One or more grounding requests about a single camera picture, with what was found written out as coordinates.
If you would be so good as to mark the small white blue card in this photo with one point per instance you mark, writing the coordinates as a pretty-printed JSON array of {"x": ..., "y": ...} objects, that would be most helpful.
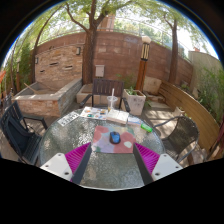
[{"x": 134, "y": 121}]

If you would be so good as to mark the blue and black computer mouse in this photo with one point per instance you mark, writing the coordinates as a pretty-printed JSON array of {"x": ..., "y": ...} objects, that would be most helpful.
[{"x": 115, "y": 137}]

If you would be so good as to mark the thick forked tree trunk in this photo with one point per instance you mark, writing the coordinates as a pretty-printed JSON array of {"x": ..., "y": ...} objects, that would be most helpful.
[{"x": 88, "y": 56}]

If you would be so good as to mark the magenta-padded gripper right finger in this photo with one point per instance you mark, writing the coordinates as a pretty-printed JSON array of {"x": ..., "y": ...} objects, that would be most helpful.
[{"x": 163, "y": 165}]

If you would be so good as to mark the slender straight tree trunk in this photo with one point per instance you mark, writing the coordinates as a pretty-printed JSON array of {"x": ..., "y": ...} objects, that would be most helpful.
[{"x": 174, "y": 56}]

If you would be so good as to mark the thin leaning tree trunk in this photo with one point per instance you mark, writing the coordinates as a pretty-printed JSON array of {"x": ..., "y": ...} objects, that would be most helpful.
[{"x": 34, "y": 66}]

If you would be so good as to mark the grey wall utility box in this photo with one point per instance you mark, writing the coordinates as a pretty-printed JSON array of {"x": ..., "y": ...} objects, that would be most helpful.
[{"x": 100, "y": 70}]

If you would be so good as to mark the curved wooden bench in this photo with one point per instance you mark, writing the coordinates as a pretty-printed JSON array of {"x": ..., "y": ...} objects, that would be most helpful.
[{"x": 193, "y": 110}]

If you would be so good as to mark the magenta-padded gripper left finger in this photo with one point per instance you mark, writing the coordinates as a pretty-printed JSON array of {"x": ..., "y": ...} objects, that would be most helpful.
[{"x": 60, "y": 164}]

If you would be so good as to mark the dark wooden slatted chair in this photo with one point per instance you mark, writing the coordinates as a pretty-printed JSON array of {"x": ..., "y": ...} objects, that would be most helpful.
[{"x": 105, "y": 86}]

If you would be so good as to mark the white open book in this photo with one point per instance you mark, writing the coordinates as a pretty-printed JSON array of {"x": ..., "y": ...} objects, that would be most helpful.
[{"x": 117, "y": 116}]

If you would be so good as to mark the black wall lamp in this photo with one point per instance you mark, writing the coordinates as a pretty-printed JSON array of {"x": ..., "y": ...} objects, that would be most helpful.
[
  {"x": 78, "y": 51},
  {"x": 36, "y": 60}
]

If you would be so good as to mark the white square planter box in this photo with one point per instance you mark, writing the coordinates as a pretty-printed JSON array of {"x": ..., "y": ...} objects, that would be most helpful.
[{"x": 136, "y": 101}]

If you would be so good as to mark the small green packet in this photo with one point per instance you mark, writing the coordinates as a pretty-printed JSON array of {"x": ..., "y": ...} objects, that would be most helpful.
[{"x": 146, "y": 127}]

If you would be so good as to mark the black slatted armchair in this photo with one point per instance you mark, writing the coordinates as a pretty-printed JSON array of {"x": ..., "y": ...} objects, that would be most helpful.
[{"x": 18, "y": 136}]

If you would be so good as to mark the dark metal mesh chair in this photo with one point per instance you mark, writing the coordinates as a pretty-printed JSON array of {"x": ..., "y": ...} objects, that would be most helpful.
[{"x": 181, "y": 135}]

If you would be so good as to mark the white license plate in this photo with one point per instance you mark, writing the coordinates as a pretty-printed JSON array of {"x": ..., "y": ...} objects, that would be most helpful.
[{"x": 68, "y": 118}]

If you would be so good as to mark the clear plastic cup with straw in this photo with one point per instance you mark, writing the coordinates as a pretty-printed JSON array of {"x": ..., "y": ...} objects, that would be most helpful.
[{"x": 112, "y": 101}]

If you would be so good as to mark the wooden garden lamp post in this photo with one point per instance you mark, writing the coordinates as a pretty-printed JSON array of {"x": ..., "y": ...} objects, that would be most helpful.
[{"x": 141, "y": 73}]

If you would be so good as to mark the stone raised garden bed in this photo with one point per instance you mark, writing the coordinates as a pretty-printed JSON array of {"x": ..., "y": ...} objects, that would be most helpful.
[{"x": 66, "y": 96}]

